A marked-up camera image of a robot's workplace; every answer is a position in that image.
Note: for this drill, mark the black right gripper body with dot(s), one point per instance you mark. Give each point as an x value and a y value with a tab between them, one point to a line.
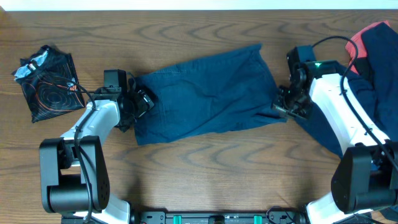
293	101

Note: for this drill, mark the folded black patterned shirt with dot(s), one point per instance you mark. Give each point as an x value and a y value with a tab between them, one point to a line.
49	83

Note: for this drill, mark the dark navy clothes pile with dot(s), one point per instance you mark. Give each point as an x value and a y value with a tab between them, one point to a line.
373	81

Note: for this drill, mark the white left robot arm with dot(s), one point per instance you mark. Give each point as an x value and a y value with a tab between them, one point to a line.
73	175

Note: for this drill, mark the navy blue shorts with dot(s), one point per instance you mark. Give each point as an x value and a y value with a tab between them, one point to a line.
232	91

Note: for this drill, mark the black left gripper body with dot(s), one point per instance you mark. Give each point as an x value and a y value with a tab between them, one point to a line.
142	101

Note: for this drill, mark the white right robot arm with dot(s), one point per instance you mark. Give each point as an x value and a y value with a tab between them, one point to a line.
366	177

